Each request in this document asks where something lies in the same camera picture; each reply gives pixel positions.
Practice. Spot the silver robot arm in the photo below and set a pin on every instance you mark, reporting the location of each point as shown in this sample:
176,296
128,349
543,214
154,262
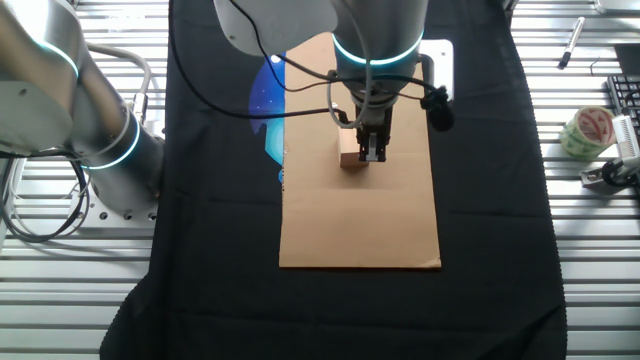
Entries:
50,75

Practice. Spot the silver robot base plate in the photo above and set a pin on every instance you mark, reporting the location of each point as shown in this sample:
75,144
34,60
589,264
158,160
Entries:
115,222

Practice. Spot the silver black marker pen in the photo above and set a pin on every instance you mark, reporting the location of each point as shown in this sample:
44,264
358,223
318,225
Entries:
574,35

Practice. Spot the brown cardboard sheet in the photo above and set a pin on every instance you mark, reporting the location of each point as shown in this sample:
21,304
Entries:
350,220

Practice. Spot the small wooden block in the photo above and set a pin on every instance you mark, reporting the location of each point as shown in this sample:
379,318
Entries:
347,150

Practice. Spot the grey flat device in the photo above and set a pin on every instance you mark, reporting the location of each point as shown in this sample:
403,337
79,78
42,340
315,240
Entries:
617,5

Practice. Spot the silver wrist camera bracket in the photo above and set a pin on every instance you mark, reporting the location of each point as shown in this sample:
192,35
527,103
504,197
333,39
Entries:
440,60

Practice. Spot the black cloth with blue print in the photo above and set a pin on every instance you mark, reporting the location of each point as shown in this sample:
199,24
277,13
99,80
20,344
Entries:
215,250

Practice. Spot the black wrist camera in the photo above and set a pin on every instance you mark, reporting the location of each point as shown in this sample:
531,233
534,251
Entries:
441,117

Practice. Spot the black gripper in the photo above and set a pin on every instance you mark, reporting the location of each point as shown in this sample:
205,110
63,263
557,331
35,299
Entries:
374,117

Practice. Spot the clear packing tape roll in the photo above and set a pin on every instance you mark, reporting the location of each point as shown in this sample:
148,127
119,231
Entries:
580,140

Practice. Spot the black keyboard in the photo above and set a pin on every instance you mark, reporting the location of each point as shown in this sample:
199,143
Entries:
622,95

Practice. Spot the small black hex key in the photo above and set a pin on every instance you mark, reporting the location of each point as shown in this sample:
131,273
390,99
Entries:
594,64

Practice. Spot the black box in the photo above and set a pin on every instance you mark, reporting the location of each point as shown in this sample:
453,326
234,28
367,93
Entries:
629,59

